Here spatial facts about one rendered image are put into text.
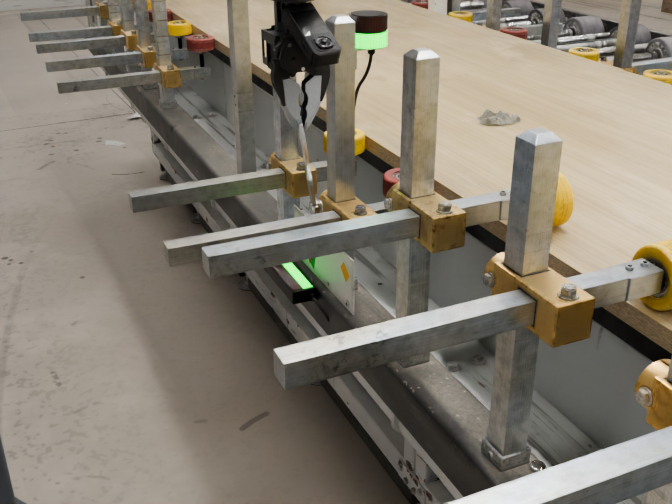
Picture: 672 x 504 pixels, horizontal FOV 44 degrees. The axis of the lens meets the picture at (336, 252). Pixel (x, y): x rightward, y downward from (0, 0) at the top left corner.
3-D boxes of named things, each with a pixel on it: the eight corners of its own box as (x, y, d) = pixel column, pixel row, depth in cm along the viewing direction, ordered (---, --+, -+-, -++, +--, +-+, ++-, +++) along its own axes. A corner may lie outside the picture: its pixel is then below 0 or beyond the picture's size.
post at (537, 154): (498, 500, 105) (536, 137, 84) (482, 482, 108) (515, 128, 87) (521, 492, 106) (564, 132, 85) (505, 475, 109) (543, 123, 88)
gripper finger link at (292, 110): (289, 124, 132) (287, 66, 128) (303, 134, 127) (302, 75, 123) (271, 127, 131) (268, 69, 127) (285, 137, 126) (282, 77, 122)
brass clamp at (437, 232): (428, 255, 107) (429, 219, 105) (380, 217, 118) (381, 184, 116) (468, 246, 109) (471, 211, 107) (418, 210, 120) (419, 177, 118)
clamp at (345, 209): (350, 247, 132) (350, 219, 130) (317, 217, 143) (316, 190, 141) (381, 241, 134) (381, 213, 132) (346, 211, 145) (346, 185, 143)
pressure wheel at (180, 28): (191, 54, 270) (188, 18, 265) (195, 59, 263) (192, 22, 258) (166, 55, 267) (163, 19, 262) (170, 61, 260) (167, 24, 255)
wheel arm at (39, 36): (30, 45, 290) (28, 32, 288) (29, 43, 293) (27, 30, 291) (153, 34, 306) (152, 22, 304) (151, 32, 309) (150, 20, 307)
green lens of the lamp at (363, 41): (359, 50, 125) (359, 35, 125) (342, 42, 130) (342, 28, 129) (393, 46, 128) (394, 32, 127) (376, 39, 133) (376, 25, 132)
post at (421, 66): (404, 374, 124) (416, 53, 103) (393, 362, 127) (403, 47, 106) (425, 369, 125) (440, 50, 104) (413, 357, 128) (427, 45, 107)
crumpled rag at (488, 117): (475, 125, 163) (476, 114, 162) (475, 115, 169) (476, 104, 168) (521, 127, 162) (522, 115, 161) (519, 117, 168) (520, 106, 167)
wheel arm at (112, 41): (38, 56, 269) (36, 43, 267) (37, 54, 272) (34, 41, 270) (169, 44, 285) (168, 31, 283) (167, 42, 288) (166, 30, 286)
